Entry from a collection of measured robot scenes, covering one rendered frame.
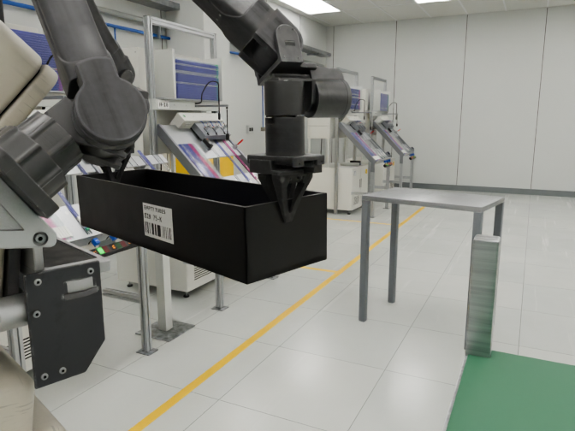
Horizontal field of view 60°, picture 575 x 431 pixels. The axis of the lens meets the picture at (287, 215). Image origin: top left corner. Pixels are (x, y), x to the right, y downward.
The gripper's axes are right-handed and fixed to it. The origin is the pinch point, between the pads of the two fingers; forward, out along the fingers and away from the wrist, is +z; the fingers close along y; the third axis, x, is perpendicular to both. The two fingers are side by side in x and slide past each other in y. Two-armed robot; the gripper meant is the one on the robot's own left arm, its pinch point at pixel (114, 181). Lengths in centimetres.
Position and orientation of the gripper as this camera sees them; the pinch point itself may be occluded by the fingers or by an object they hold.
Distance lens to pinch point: 121.1
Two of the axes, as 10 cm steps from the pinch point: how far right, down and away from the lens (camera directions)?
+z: 0.0, 9.8, 2.0
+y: -7.0, -1.4, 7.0
